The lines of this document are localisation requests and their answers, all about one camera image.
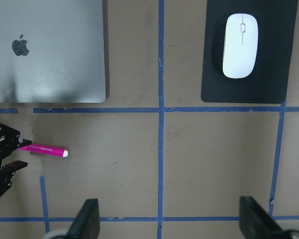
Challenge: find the silver closed laptop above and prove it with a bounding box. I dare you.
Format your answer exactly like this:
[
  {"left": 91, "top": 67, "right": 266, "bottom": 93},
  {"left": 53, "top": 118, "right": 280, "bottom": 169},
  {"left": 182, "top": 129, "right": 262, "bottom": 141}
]
[{"left": 0, "top": 0, "right": 106, "bottom": 103}]

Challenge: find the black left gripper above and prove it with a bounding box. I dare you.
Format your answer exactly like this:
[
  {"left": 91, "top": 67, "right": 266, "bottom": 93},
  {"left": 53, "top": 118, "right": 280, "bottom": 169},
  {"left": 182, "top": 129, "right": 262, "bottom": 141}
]
[{"left": 0, "top": 123, "right": 32, "bottom": 197}]

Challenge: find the white computer mouse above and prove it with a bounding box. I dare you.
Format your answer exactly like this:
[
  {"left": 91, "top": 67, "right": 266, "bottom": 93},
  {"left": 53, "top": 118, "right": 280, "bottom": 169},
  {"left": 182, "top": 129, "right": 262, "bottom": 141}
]
[{"left": 222, "top": 13, "right": 259, "bottom": 79}]

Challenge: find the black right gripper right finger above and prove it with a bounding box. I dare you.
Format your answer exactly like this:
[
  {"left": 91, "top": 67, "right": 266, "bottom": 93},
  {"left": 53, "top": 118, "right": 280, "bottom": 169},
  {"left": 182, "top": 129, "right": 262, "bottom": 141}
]
[{"left": 239, "top": 196, "right": 284, "bottom": 239}]

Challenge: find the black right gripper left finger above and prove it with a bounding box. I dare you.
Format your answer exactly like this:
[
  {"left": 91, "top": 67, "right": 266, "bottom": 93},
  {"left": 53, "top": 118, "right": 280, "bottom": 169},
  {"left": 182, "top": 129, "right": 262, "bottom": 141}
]
[{"left": 66, "top": 199, "right": 100, "bottom": 239}]

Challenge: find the black mousepad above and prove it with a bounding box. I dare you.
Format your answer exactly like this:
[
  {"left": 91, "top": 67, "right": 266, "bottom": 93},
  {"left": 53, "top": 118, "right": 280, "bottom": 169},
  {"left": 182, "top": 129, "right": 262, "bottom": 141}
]
[{"left": 201, "top": 0, "right": 298, "bottom": 104}]

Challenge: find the pink highlighter pen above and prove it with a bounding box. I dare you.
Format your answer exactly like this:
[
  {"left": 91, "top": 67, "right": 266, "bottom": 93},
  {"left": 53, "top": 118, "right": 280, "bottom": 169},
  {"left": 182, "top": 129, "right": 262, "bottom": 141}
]
[{"left": 19, "top": 144, "right": 69, "bottom": 158}]

